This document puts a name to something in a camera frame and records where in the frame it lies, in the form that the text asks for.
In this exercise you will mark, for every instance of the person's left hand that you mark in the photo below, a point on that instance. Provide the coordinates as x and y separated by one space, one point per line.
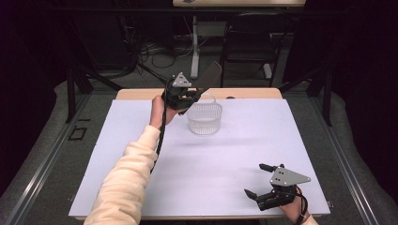
158 111

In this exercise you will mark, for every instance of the black metal frame stand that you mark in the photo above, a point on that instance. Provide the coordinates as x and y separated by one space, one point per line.
71 93
327 100

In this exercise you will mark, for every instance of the white table cover sheet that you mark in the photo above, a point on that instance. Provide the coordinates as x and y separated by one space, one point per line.
219 168

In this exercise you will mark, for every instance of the wooden desk with white legs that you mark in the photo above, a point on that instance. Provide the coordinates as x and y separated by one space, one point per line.
195 47

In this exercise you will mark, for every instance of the person's right hand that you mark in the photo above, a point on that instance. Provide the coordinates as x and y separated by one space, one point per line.
293 211

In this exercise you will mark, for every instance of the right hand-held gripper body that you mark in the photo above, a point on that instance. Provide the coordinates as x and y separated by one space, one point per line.
286 179

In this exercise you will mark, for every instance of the aluminium floor rail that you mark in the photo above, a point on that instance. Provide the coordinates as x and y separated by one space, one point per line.
47 162
344 162

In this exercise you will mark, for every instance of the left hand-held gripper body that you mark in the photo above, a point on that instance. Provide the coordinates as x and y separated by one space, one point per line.
179 89

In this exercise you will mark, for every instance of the black folding chair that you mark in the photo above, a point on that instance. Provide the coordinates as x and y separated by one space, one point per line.
250 40

